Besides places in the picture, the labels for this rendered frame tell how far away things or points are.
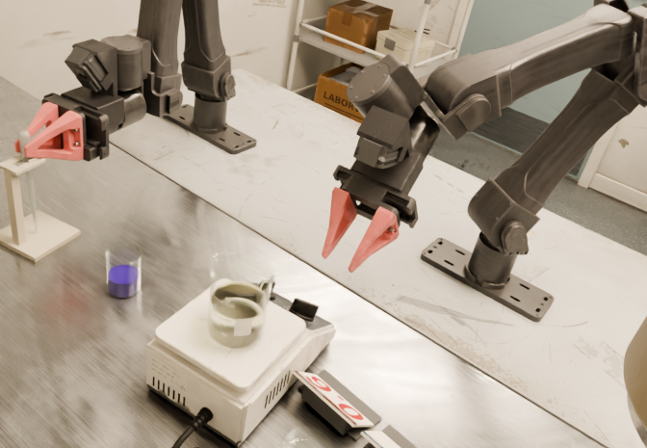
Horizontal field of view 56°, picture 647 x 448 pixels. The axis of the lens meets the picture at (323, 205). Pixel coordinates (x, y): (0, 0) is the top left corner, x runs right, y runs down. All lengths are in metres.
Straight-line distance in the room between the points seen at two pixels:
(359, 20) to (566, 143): 2.12
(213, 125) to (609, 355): 0.77
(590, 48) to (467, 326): 0.39
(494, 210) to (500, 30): 2.77
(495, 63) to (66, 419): 0.61
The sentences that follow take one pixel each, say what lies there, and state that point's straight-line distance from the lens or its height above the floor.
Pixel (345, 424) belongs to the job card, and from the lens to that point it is 0.69.
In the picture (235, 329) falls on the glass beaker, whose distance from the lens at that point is 0.62.
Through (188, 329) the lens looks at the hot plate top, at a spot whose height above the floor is 0.99.
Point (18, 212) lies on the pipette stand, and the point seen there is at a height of 0.96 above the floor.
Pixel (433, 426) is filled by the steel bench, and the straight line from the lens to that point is 0.74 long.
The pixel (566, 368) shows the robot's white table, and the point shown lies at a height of 0.90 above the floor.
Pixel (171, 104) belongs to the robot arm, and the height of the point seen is 1.04.
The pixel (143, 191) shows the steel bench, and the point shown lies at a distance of 1.03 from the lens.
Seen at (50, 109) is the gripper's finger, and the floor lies 1.07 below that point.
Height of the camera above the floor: 1.45
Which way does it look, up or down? 32 degrees down
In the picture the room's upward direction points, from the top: 11 degrees clockwise
